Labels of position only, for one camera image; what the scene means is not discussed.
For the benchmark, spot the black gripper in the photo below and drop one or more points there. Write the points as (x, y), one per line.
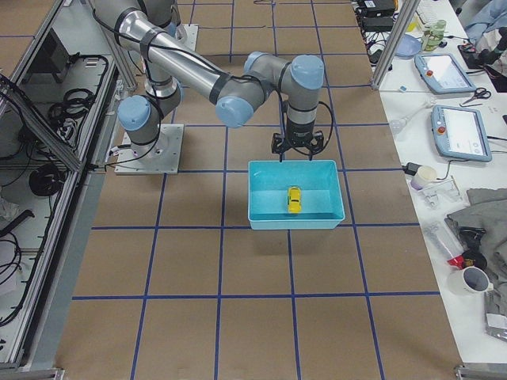
(298, 134)

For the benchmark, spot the yellow toy beetle car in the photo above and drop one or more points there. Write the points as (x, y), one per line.
(294, 200)

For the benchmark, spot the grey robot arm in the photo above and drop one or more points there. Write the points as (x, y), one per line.
(154, 30)

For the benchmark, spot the turquoise plastic storage bin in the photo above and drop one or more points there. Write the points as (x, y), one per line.
(268, 184)

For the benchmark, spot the black power adapter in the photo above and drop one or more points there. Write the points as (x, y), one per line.
(411, 168)

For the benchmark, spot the cream paper cup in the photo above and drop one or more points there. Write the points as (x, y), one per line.
(424, 176)

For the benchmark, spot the blue plastic plate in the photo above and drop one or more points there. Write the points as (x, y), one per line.
(408, 47)

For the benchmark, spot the far teach pendant tablet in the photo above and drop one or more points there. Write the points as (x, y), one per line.
(443, 74)

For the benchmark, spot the teach pendant tablet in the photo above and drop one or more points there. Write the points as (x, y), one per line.
(443, 74)
(460, 133)

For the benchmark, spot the near teach pendant tablet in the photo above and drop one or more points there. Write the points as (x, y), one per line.
(460, 133)

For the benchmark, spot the green tape rolls stack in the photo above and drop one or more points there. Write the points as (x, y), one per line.
(433, 35)

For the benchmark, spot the grey cloth pile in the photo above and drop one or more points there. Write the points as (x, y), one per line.
(487, 211)

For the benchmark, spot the white mug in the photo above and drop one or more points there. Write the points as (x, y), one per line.
(469, 281)

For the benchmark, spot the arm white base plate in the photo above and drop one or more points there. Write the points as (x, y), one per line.
(187, 34)
(163, 158)

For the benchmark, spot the aluminium frame post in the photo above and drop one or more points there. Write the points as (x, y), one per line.
(405, 16)

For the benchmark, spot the black handled scissors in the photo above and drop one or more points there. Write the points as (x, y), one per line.
(480, 93)

